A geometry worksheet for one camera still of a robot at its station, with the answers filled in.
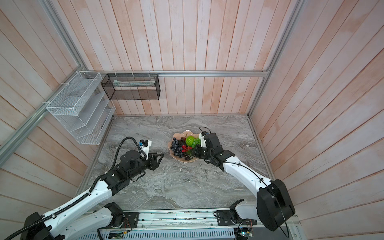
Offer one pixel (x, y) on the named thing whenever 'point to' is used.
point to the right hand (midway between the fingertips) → (189, 151)
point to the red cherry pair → (186, 149)
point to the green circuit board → (246, 234)
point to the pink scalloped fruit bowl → (178, 135)
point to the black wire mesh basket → (132, 86)
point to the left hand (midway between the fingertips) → (160, 157)
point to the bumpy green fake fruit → (190, 140)
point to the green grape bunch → (196, 141)
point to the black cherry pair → (188, 157)
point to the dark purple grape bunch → (177, 147)
